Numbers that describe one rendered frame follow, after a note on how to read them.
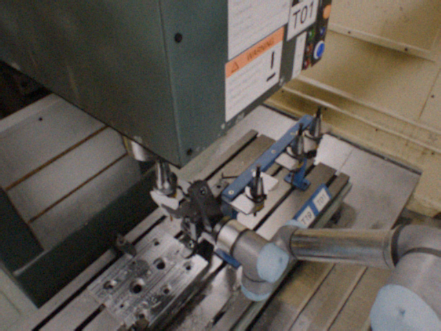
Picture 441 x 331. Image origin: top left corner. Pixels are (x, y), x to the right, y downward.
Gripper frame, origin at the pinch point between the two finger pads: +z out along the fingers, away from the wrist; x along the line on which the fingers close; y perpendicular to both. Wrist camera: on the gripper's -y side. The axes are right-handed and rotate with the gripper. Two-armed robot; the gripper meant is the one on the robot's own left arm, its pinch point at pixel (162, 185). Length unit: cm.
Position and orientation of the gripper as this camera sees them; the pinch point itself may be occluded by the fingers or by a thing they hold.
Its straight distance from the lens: 97.6
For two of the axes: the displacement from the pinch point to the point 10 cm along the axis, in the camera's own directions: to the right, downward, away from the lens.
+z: -7.7, -4.4, 4.5
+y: 0.1, 7.1, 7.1
